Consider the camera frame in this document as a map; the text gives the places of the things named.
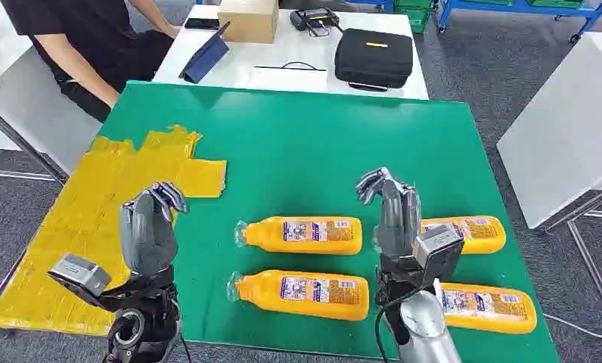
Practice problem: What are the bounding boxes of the black zip case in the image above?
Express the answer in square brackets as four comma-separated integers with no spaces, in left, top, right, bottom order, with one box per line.
[334,27,414,93]

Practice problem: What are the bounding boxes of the white side table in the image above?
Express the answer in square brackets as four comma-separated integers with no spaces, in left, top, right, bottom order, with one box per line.
[496,30,602,334]

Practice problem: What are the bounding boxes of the brown cardboard box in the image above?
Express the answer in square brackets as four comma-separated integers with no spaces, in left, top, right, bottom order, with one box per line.
[217,0,280,45]

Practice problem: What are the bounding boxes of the green table mat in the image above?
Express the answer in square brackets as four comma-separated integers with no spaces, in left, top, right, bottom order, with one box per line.
[96,79,561,363]

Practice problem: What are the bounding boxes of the yellow plastic sheet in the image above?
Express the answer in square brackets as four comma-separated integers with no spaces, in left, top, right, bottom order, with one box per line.
[0,125,228,337]

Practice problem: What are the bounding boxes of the grey-white desk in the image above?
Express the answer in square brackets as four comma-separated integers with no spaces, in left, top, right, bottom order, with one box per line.
[0,0,104,184]

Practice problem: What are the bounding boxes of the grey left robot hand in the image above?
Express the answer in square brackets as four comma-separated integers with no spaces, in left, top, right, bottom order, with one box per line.
[119,181,190,279]

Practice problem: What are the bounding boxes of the white floor cable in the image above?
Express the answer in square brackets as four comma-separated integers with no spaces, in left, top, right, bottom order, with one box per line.
[542,312,602,340]

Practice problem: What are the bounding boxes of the thin black cable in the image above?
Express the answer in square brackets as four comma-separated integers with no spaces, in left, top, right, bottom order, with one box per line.
[253,60,328,73]

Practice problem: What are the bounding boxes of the black handheld controller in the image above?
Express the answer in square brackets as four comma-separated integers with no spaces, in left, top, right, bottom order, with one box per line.
[289,7,343,38]

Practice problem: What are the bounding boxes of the orange drink bottle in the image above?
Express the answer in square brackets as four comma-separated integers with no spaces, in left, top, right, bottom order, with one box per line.
[420,215,507,255]
[225,269,371,322]
[439,281,538,335]
[233,215,364,256]

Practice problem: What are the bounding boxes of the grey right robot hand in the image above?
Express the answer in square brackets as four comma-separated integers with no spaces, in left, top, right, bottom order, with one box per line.
[355,166,424,260]

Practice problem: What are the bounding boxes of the green plastic crate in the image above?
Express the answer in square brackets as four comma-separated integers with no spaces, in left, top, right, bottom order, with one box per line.
[526,0,585,9]
[393,0,435,35]

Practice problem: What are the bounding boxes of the blue metal cart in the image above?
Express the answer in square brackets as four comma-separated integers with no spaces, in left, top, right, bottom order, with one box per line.
[437,0,602,44]

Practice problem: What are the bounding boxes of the blue tablet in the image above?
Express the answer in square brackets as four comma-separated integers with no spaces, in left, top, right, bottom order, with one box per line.
[178,20,231,84]

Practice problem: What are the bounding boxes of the black smartphone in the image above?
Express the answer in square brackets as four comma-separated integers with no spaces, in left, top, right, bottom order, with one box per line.
[184,17,221,31]

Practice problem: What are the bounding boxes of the person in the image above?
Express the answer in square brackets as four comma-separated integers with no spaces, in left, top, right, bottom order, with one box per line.
[0,0,182,124]

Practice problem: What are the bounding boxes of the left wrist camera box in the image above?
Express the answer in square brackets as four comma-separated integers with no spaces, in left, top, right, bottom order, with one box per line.
[48,253,113,299]

